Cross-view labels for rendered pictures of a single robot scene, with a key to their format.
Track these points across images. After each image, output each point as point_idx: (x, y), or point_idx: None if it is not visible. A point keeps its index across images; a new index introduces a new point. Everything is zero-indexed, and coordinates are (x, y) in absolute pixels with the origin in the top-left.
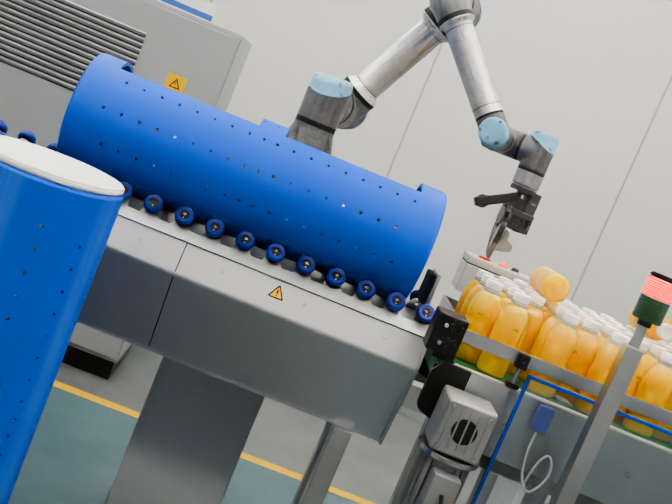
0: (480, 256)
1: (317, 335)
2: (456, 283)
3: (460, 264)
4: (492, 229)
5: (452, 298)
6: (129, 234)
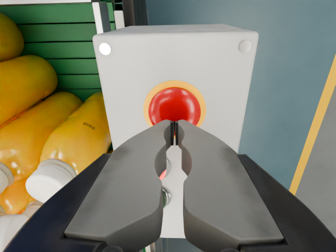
0: (159, 93)
1: None
2: (139, 26)
3: (207, 27)
4: (281, 200)
5: (95, 21)
6: None
